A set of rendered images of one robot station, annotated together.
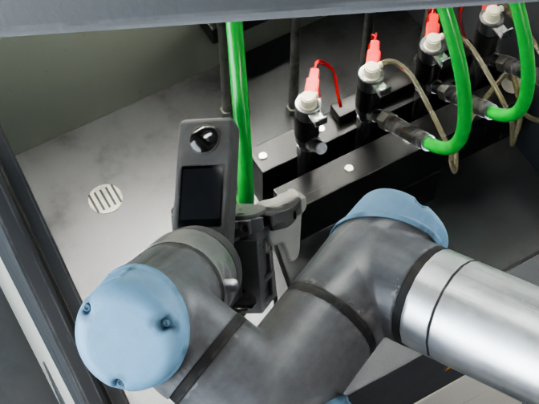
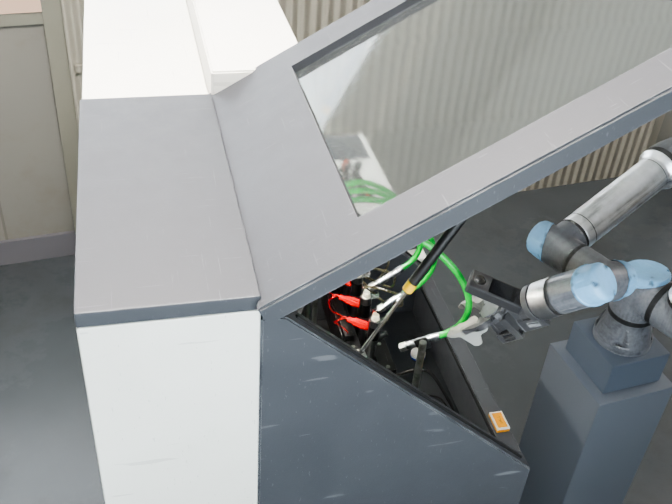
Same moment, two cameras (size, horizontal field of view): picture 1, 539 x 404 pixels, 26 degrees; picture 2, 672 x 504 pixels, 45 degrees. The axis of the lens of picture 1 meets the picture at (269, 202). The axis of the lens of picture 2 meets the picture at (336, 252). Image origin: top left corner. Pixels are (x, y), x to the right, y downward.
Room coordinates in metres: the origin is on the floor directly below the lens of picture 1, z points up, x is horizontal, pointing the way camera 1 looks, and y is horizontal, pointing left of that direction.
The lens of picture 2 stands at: (0.50, 1.34, 2.32)
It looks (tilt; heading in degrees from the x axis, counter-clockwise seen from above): 37 degrees down; 284
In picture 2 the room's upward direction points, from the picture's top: 5 degrees clockwise
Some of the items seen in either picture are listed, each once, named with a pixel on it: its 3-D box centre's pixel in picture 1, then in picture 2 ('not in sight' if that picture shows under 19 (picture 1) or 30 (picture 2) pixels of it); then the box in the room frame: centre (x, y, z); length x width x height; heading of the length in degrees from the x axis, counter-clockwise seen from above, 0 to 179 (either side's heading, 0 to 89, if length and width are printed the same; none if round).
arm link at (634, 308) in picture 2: not in sight; (642, 289); (0.13, -0.43, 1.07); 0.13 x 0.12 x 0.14; 144
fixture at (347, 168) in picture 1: (387, 155); (355, 345); (0.79, -0.15, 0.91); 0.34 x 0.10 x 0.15; 120
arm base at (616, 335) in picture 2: not in sight; (626, 322); (0.14, -0.43, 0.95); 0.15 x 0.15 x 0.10
